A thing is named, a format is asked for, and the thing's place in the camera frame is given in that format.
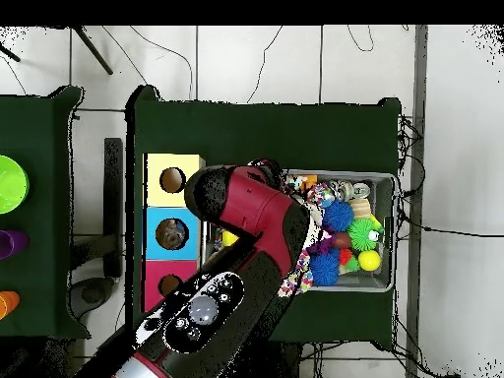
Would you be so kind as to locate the black tripod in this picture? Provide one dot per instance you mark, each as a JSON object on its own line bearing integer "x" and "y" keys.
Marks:
{"x": 94, "y": 51}

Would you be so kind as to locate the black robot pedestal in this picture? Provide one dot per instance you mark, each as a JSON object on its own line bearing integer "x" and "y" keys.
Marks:
{"x": 289, "y": 362}

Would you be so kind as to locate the plain yellow ball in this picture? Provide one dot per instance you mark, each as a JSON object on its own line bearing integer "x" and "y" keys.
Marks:
{"x": 369, "y": 260}

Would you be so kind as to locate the orange cup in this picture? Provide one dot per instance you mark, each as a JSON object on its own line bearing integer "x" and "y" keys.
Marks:
{"x": 8, "y": 304}

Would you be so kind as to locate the silver mesh bin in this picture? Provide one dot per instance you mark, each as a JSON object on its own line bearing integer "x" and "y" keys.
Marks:
{"x": 374, "y": 283}

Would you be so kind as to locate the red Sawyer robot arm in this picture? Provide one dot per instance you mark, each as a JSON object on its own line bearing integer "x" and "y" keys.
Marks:
{"x": 256, "y": 208}

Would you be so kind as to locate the dark green tablecloth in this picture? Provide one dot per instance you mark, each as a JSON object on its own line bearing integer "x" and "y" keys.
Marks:
{"x": 256, "y": 134}
{"x": 39, "y": 118}

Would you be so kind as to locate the wooden three-hole box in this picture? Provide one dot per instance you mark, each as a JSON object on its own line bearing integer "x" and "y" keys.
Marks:
{"x": 153, "y": 197}

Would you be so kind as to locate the purple spiky monster toy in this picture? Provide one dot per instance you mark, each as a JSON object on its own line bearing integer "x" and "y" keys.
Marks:
{"x": 321, "y": 246}

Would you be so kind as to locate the polka dot cloth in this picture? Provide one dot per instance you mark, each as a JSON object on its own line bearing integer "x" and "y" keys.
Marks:
{"x": 305, "y": 275}

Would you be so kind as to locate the black panel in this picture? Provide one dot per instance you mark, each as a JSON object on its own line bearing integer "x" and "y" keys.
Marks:
{"x": 113, "y": 177}

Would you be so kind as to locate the lime green bowl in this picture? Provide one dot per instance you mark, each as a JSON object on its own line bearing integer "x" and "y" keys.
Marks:
{"x": 12, "y": 185}

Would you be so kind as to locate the purple cup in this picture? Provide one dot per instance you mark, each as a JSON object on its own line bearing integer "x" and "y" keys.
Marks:
{"x": 13, "y": 244}

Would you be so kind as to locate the yellow tennis ball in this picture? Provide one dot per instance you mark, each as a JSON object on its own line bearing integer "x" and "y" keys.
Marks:
{"x": 228, "y": 238}

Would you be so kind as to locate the green spiky monster toy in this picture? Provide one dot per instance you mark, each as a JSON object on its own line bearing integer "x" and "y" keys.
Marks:
{"x": 360, "y": 232}

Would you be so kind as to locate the blue spiky ball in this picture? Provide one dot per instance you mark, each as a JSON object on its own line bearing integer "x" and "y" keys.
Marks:
{"x": 325, "y": 269}

